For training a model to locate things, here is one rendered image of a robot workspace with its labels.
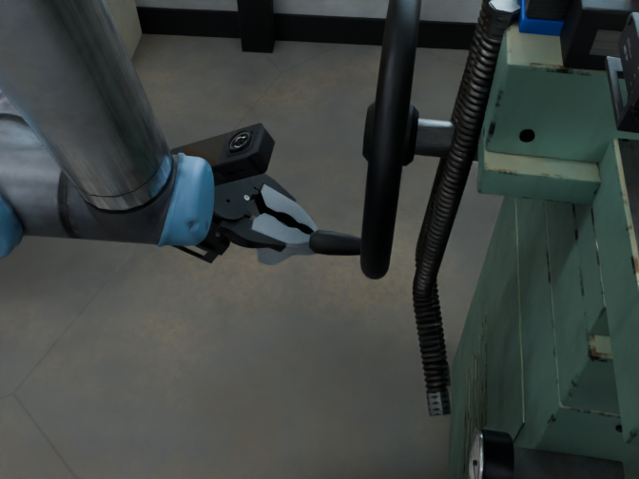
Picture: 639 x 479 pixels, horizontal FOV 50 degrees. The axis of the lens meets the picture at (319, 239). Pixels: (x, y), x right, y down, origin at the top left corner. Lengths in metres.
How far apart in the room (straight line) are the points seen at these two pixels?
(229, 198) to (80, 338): 0.93
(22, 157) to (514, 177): 0.40
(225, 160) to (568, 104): 0.29
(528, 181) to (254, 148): 0.24
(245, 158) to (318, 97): 1.40
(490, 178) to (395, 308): 0.97
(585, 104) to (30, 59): 0.39
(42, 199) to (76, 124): 0.16
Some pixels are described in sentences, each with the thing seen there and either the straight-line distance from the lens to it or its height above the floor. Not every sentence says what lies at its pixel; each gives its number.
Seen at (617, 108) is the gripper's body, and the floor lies 1.06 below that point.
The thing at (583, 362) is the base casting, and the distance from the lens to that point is 0.59.
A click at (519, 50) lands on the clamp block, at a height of 0.96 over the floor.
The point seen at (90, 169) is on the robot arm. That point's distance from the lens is 0.47.
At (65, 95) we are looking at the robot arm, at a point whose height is 1.03.
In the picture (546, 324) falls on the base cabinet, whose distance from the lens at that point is 0.72.
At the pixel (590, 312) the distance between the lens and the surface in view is 0.59.
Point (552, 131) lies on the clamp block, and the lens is 0.58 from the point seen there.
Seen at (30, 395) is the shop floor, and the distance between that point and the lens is 1.53.
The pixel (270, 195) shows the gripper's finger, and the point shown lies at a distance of 0.71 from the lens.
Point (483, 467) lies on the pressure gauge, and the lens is 0.64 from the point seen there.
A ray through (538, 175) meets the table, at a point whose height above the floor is 0.87.
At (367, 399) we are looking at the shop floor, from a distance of 1.41.
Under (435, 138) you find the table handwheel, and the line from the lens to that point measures 0.67.
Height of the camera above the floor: 1.27
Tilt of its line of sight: 51 degrees down
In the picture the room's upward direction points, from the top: straight up
